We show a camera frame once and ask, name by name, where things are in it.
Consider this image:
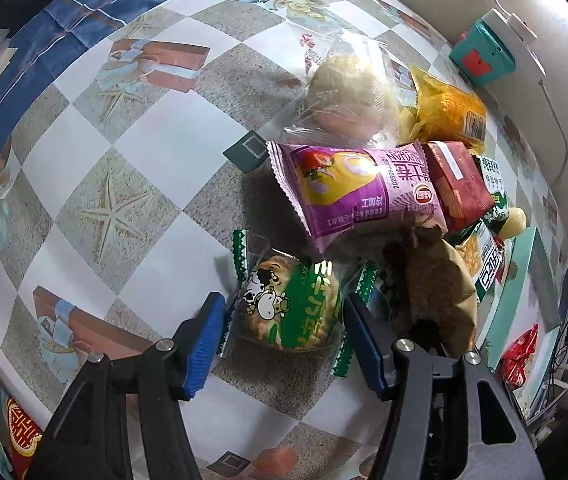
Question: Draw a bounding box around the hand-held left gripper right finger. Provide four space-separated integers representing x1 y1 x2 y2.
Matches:
343 294 547 480

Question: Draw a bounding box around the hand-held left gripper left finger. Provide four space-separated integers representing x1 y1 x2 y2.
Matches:
28 291 227 480

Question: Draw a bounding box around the green cow print snack packet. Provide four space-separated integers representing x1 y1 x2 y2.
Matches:
216 229 379 378

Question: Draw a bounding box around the yellow snack packet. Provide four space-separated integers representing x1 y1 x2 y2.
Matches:
399 64 487 153

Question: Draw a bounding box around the brown snack packet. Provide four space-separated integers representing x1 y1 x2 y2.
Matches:
381 225 480 356

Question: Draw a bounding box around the orange and white snack packet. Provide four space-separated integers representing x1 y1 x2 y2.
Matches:
456 220 507 301

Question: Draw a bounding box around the shiny red snack packet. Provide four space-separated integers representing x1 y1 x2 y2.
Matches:
496 324 540 386

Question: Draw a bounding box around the purple snack packet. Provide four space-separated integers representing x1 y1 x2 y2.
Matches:
266 140 447 261

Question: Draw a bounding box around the pale teal tray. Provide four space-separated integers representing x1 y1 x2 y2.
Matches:
474 227 562 416

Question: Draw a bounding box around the dark square card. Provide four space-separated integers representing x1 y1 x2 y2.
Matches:
223 130 271 173

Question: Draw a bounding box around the red patterned ornament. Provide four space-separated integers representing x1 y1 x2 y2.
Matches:
6 395 44 478

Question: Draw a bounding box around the green and white snack packet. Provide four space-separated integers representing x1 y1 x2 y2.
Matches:
474 152 510 226

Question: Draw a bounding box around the clear bagged bread bun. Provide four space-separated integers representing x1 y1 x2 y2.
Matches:
284 35 405 148

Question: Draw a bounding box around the teal toy box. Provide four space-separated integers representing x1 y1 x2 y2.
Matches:
449 9 517 86

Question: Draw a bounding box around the white power strip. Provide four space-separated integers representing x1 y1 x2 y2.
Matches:
481 7 547 76

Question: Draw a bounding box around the blue plaid cloth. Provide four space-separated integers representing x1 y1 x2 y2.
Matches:
0 0 259 221

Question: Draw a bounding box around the white power cable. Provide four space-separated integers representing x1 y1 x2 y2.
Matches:
536 77 568 186

